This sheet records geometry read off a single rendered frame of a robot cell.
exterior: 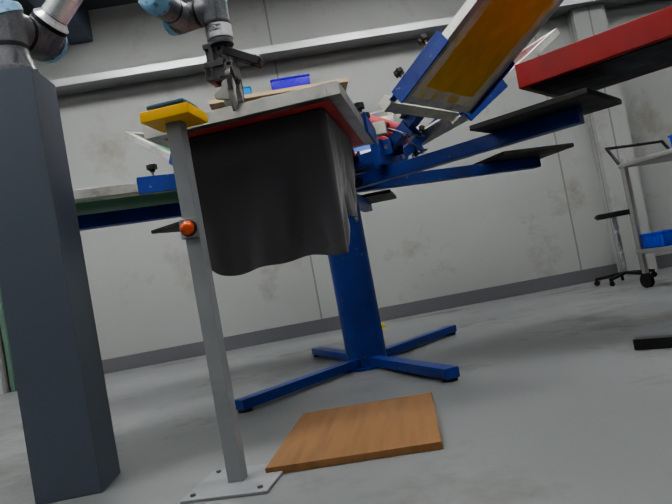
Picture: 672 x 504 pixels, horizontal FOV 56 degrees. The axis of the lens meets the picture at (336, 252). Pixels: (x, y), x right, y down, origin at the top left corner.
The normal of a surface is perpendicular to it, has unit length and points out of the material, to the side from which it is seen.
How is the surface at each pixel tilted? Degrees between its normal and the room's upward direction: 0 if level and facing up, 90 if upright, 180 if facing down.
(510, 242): 90
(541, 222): 90
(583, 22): 90
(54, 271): 90
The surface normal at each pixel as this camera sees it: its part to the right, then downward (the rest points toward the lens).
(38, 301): 0.06, -0.05
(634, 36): -0.64, 0.09
